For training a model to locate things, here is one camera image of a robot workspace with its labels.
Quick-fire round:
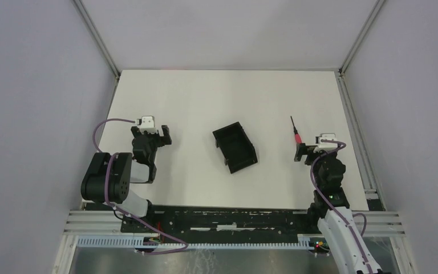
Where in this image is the red handled screwdriver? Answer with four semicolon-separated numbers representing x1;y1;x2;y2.
290;116;303;144

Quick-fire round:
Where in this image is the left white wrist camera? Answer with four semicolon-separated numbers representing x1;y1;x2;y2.
135;115;158;134

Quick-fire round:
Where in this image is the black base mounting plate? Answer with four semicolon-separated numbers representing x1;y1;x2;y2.
120;205;345;245

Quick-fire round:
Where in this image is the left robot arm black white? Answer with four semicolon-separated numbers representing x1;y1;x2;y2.
80;125;172;233

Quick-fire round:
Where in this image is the black plastic bin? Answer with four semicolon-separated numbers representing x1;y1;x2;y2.
212;122;258;174

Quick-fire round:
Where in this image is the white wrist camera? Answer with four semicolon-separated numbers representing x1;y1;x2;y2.
316;133;338;150
135;115;158;134

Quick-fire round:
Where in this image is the aluminium frame rail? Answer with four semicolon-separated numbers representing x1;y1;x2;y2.
63;211;405;237

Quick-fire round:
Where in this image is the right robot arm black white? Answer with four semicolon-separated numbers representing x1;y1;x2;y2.
294;140;383;273

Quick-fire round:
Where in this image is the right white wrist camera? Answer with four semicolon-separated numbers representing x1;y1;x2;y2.
316;133;338;150

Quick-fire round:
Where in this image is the white slotted cable duct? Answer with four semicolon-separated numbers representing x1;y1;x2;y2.
76;236;314;251

